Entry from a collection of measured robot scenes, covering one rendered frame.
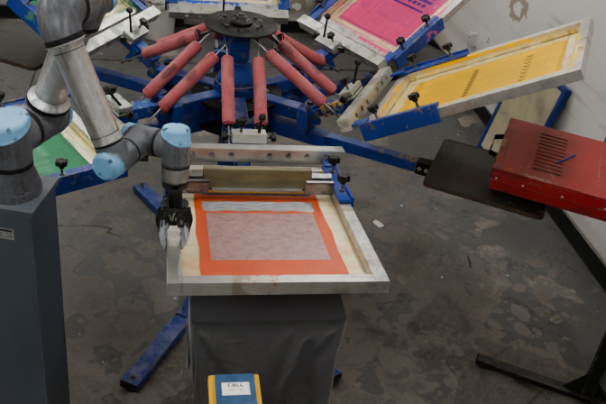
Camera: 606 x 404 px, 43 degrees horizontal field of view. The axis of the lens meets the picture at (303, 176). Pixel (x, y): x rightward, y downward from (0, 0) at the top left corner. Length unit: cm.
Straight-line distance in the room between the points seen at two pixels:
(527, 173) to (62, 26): 169
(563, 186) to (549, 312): 135
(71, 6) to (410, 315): 242
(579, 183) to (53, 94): 179
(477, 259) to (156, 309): 174
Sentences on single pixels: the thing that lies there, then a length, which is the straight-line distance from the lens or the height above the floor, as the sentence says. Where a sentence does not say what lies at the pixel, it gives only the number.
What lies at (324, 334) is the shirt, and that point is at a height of 89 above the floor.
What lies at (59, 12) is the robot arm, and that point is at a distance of 188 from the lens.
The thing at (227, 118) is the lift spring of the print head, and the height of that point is 108.
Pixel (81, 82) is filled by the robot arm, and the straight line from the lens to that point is 190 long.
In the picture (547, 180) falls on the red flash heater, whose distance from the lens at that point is 282.
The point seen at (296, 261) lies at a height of 110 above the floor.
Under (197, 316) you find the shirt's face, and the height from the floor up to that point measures 95.
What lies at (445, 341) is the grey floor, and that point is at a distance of 368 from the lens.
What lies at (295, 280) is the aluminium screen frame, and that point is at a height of 116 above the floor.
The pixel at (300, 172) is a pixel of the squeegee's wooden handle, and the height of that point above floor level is 113.
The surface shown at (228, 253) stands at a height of 109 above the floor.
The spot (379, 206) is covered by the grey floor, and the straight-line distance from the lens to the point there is 447.
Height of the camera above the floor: 242
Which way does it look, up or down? 32 degrees down
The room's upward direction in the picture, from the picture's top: 8 degrees clockwise
